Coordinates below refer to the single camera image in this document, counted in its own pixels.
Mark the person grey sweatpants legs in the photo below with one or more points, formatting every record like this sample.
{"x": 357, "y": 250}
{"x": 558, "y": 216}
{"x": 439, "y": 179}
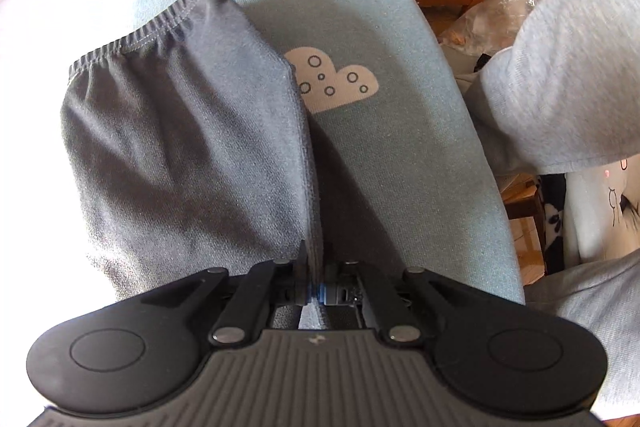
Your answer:
{"x": 564, "y": 99}

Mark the grey patterned bed sheet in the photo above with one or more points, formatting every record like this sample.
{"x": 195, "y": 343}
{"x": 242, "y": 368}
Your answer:
{"x": 402, "y": 178}

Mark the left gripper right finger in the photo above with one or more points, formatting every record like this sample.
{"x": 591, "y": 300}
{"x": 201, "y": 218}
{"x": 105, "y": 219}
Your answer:
{"x": 374, "y": 299}

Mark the clear plastic bag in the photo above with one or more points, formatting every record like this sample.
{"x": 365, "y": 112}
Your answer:
{"x": 488, "y": 27}

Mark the black sweatpants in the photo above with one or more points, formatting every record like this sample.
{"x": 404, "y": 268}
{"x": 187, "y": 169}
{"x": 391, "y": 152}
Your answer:
{"x": 190, "y": 149}

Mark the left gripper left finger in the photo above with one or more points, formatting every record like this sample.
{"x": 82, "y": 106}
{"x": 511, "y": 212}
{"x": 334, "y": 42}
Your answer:
{"x": 266, "y": 287}

